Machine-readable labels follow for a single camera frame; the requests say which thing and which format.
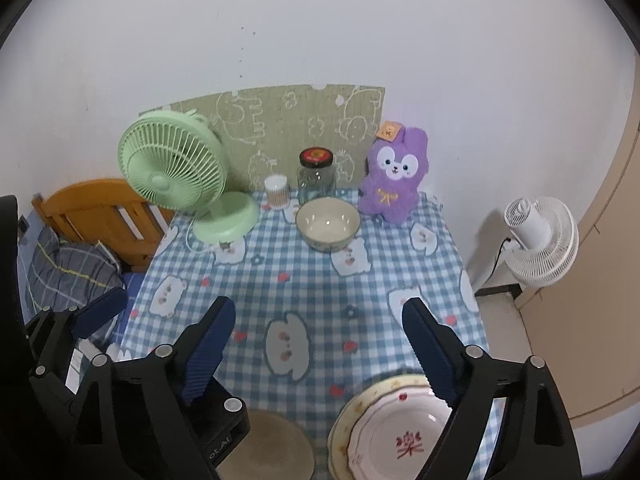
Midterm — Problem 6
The white standing fan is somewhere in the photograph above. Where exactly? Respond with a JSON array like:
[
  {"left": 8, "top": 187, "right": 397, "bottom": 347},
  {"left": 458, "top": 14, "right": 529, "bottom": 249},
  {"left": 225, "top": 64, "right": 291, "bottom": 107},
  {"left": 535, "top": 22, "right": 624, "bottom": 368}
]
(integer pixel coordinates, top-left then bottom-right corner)
[{"left": 484, "top": 196, "right": 579, "bottom": 289}]

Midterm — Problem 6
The green patterned wall mat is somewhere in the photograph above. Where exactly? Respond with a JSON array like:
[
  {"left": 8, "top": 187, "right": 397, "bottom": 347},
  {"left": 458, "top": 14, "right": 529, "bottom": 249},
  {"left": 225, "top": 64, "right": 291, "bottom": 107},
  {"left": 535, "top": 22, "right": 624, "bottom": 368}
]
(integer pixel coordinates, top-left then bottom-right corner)
[{"left": 163, "top": 84, "right": 385, "bottom": 192}]

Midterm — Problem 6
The ceramic bowl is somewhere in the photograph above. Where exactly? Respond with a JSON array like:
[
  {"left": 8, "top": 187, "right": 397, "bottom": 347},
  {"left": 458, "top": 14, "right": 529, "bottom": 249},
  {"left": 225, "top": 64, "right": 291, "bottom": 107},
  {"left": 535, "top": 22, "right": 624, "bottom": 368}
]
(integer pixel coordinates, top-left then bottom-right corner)
[
  {"left": 295, "top": 197, "right": 361, "bottom": 252},
  {"left": 217, "top": 410, "right": 316, "bottom": 480}
]

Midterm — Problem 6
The blue checkered tablecloth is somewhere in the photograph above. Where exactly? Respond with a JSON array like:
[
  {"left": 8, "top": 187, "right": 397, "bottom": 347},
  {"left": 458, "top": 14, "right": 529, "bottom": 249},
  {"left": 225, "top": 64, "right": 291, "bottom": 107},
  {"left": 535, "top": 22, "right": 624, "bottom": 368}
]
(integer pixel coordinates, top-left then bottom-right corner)
[{"left": 115, "top": 196, "right": 487, "bottom": 479}]

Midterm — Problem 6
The white plate red pattern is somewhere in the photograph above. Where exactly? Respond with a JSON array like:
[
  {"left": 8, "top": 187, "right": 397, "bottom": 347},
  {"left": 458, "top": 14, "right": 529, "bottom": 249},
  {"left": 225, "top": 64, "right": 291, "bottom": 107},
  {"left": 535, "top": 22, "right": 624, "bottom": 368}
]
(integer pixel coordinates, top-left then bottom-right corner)
[{"left": 347, "top": 385, "right": 451, "bottom": 480}]

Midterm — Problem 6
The grey plaid pillow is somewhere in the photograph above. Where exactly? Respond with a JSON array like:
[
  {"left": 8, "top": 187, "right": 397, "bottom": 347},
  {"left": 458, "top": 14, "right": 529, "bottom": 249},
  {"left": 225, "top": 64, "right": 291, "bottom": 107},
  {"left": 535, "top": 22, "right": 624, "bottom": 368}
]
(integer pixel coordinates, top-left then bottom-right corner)
[{"left": 24, "top": 226, "right": 125, "bottom": 314}]

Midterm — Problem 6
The glass jar dark lid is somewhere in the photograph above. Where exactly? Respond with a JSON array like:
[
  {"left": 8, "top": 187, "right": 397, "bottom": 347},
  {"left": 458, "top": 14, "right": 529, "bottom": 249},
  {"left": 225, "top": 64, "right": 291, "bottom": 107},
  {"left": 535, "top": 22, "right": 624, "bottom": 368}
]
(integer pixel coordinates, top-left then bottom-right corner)
[{"left": 297, "top": 146, "right": 336, "bottom": 205}]

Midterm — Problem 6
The toothpick container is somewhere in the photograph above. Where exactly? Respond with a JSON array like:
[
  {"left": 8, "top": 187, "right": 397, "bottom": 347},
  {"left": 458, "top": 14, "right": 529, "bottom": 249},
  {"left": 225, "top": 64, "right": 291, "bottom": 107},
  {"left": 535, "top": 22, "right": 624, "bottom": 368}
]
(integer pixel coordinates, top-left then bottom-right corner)
[{"left": 264, "top": 174, "right": 290, "bottom": 209}]

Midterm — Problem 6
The green desk fan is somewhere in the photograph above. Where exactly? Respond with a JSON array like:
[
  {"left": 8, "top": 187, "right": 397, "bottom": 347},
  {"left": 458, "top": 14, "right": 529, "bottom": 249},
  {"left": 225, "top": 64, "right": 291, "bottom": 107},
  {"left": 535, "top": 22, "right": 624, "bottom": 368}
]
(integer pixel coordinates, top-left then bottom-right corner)
[{"left": 117, "top": 110, "right": 259, "bottom": 245}]

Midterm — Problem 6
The purple plush bunny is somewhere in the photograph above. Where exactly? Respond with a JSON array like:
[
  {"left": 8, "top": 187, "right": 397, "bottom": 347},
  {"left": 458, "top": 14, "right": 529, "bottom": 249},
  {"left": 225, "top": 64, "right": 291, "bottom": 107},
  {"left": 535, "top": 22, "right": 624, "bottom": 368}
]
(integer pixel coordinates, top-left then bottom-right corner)
[{"left": 358, "top": 122, "right": 428, "bottom": 224}]

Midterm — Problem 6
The large yellow floral plate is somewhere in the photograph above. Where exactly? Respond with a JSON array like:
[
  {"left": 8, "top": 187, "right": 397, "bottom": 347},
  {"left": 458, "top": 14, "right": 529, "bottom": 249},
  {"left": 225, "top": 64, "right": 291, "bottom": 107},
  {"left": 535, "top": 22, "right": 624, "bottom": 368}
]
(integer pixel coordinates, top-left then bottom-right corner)
[{"left": 328, "top": 374, "right": 431, "bottom": 480}]

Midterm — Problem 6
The wooden bed headboard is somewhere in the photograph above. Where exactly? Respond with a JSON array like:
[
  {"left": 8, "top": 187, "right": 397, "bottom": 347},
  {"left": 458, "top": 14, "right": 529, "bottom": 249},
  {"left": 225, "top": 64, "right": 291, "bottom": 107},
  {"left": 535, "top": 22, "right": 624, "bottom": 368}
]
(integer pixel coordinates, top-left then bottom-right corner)
[{"left": 32, "top": 179, "right": 175, "bottom": 272}]

